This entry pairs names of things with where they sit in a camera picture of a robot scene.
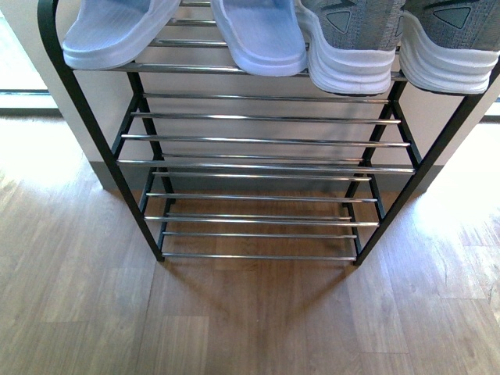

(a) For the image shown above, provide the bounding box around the black metal shoe rack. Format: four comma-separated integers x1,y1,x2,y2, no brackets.
37,1,484,265

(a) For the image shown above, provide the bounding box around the light blue slipper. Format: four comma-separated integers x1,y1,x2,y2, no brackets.
62,0,180,70
211,1,307,77

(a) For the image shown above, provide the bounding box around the left window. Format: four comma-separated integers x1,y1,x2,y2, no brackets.
1,14,61,116

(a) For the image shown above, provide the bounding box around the grey knit sneaker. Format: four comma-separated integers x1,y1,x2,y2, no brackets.
399,1,499,95
295,0,405,96

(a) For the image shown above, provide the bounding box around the right window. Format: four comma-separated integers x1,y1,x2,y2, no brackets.
476,78,499,123

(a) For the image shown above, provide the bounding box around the window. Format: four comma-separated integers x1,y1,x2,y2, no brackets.
1,14,61,116
476,78,499,123

